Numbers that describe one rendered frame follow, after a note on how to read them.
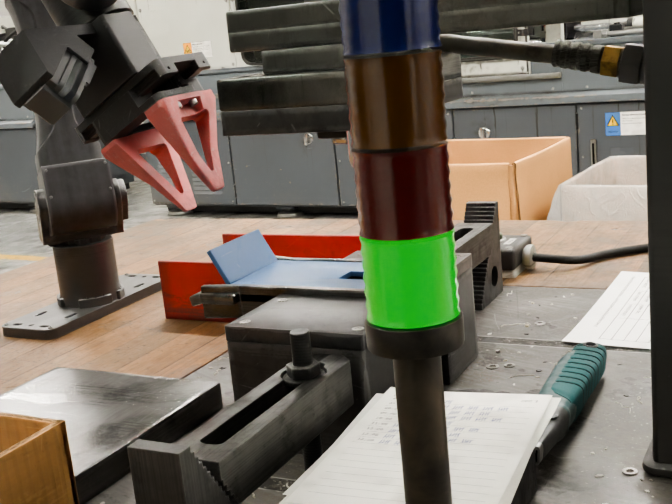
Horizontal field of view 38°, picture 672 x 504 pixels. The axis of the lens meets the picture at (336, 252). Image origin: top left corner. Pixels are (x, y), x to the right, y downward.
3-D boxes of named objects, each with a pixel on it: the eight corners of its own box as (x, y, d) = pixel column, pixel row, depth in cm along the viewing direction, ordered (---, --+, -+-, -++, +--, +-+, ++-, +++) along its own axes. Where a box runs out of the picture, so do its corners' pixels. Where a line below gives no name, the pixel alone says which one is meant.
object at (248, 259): (259, 264, 78) (255, 228, 78) (436, 269, 71) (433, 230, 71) (211, 288, 72) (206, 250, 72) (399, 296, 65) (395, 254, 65)
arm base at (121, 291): (165, 215, 108) (116, 215, 111) (38, 260, 91) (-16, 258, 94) (175, 283, 110) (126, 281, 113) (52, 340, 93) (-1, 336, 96)
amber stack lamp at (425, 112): (375, 136, 40) (368, 54, 39) (462, 133, 38) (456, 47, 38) (333, 150, 37) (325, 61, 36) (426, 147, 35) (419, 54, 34)
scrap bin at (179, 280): (230, 285, 107) (223, 232, 105) (443, 294, 95) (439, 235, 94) (165, 319, 96) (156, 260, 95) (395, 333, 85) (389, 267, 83)
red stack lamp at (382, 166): (382, 219, 41) (375, 140, 40) (467, 219, 39) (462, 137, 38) (342, 240, 38) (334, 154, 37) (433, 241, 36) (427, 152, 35)
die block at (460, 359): (365, 348, 82) (357, 262, 80) (478, 356, 77) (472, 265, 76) (239, 447, 65) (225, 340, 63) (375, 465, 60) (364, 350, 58)
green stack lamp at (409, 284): (389, 298, 42) (382, 222, 41) (473, 302, 40) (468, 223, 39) (350, 325, 38) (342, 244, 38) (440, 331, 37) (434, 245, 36)
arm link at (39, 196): (125, 179, 98) (114, 173, 103) (36, 192, 95) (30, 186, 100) (134, 239, 100) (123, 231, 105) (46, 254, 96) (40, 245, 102)
